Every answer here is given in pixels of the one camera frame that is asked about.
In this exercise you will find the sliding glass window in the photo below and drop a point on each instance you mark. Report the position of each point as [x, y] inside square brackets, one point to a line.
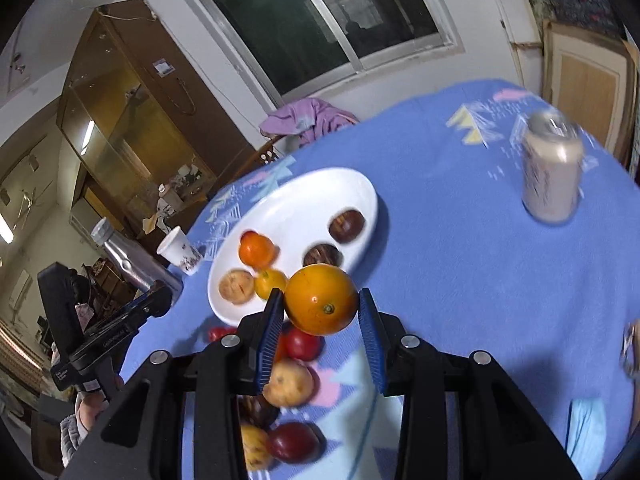
[325, 20]

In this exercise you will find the purple cloth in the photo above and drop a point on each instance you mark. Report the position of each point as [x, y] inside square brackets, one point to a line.
[305, 117]

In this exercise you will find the pale beverage can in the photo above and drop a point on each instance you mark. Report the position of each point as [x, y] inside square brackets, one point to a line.
[552, 170]

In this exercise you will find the white oval plate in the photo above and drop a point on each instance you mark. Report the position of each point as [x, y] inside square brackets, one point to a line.
[310, 200]

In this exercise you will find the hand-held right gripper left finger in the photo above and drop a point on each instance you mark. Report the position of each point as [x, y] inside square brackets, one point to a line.
[267, 340]

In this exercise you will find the red cherry tomato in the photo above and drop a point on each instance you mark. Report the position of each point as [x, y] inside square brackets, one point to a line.
[220, 334]
[302, 345]

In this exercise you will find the wooden chair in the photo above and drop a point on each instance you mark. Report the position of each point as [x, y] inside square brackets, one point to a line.
[262, 152]

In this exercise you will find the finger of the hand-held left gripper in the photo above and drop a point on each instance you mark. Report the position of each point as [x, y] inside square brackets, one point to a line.
[155, 302]

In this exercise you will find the tan potato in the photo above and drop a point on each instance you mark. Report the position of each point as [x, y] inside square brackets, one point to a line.
[236, 286]

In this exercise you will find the blue printed tablecloth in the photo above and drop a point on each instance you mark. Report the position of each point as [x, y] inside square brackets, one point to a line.
[450, 285]

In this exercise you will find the dark red plum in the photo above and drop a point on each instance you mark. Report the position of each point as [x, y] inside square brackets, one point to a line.
[294, 442]

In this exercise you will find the person's left hand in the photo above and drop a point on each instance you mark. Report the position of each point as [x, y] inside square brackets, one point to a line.
[92, 412]

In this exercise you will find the striped pepino melon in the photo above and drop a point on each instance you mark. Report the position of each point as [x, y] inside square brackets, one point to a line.
[254, 450]

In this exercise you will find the white crumpled cloth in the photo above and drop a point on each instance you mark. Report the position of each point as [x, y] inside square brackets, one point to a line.
[156, 221]

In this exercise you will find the blue face mask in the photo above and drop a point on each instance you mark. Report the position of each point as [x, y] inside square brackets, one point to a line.
[587, 435]

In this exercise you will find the dark brown water chestnut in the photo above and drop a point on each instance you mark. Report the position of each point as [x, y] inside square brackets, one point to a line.
[322, 255]
[260, 412]
[346, 226]

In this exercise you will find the orange mandarin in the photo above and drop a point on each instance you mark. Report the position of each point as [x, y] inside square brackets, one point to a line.
[257, 252]

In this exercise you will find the stainless steel bottle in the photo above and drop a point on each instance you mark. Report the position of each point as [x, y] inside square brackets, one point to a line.
[135, 265]

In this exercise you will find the tall wooden glass cabinet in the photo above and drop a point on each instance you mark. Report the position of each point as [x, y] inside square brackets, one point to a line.
[150, 110]

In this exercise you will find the small golden orange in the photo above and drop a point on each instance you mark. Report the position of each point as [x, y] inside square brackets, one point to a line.
[320, 300]

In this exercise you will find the yellow orange citrus fruit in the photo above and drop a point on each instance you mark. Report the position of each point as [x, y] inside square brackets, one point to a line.
[267, 284]

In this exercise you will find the white sticker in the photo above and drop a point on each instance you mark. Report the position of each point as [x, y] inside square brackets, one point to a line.
[162, 68]

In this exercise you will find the white printed paper cup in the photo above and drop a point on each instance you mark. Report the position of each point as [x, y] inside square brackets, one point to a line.
[177, 252]

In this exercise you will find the tan round fruit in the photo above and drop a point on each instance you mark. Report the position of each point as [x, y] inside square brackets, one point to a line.
[290, 382]

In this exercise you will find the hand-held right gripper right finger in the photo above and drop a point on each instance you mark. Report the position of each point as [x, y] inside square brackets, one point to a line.
[374, 345]

